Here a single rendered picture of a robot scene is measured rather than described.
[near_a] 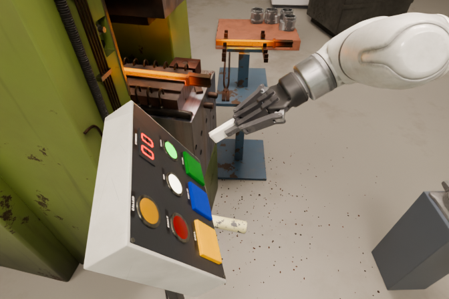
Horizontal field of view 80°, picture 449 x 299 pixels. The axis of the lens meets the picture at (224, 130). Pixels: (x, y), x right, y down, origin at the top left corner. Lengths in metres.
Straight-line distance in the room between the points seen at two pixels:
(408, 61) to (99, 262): 0.49
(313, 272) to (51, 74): 1.52
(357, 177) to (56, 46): 1.96
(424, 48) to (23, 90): 0.78
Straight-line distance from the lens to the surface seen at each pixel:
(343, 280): 1.75
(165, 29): 1.28
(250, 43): 1.49
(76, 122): 0.77
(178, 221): 0.52
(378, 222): 2.01
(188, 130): 1.02
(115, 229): 0.43
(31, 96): 0.78
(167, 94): 1.03
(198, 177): 0.69
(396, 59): 0.43
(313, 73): 0.59
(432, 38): 0.44
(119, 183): 0.48
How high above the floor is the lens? 1.55
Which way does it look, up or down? 42 degrees down
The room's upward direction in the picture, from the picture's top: straight up
